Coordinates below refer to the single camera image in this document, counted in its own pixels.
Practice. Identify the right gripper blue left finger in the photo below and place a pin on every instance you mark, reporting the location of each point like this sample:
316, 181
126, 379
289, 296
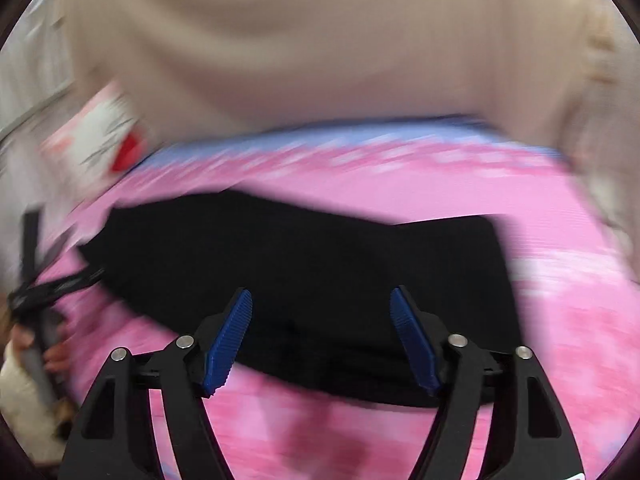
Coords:
113, 436

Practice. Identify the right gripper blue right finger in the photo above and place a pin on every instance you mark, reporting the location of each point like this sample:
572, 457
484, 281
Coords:
529, 434

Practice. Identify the black pants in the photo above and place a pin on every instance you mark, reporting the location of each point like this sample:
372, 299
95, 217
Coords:
320, 284

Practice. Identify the person's left hand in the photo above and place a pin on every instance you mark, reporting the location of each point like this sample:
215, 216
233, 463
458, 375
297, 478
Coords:
40, 343

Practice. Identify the pink rose bedsheet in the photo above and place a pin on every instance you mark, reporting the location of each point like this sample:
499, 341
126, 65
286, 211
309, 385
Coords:
554, 265

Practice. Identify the white cat face pillow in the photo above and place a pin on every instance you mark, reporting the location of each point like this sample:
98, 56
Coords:
105, 139

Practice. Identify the beige padded headboard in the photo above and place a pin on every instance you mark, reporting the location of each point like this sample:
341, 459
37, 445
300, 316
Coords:
200, 68

